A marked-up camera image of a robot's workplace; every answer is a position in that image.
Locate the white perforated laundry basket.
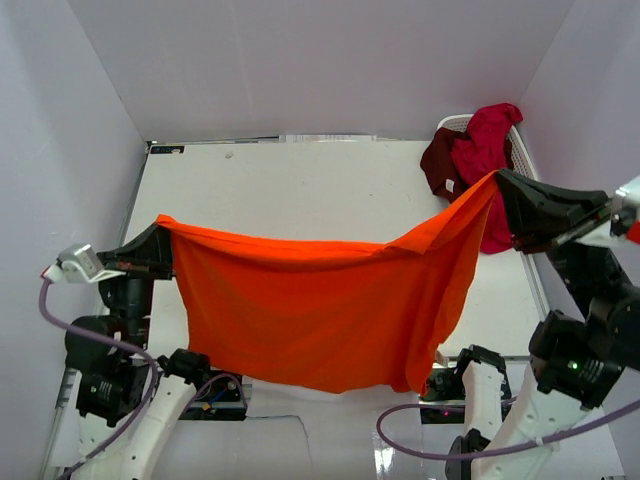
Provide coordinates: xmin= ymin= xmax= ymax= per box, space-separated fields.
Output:
xmin=437 ymin=114 xmax=539 ymax=180

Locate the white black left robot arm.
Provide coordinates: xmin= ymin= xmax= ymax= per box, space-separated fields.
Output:
xmin=58 ymin=225 xmax=212 ymax=479

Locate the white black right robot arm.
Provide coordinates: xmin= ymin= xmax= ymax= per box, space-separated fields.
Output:
xmin=445 ymin=170 xmax=639 ymax=479

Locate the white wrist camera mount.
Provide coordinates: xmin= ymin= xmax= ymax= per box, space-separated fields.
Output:
xmin=610 ymin=176 xmax=640 ymax=244
xmin=40 ymin=244 xmax=124 ymax=284

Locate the maroon t shirt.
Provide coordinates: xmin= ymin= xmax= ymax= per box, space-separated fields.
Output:
xmin=420 ymin=128 xmax=468 ymax=203

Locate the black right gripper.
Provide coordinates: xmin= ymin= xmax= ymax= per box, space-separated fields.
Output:
xmin=495 ymin=162 xmax=630 ymax=321

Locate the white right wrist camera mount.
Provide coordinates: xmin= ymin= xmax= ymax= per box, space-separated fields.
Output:
xmin=610 ymin=176 xmax=640 ymax=244

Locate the printed paper sheet at wall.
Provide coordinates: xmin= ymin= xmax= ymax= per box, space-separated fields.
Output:
xmin=278 ymin=134 xmax=377 ymax=143

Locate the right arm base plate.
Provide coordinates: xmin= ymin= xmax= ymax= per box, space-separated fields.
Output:
xmin=420 ymin=367 xmax=466 ymax=424

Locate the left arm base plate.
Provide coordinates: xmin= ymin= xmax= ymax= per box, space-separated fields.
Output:
xmin=179 ymin=370 xmax=248 ymax=422

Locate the pink magenta t shirt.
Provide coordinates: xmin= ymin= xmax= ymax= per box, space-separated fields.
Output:
xmin=451 ymin=103 xmax=523 ymax=254

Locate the orange t shirt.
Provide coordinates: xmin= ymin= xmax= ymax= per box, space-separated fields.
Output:
xmin=156 ymin=175 xmax=498 ymax=394

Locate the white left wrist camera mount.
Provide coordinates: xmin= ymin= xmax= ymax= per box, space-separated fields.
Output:
xmin=40 ymin=244 xmax=124 ymax=284

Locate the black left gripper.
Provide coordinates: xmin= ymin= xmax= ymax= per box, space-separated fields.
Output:
xmin=98 ymin=213 xmax=178 ymax=348

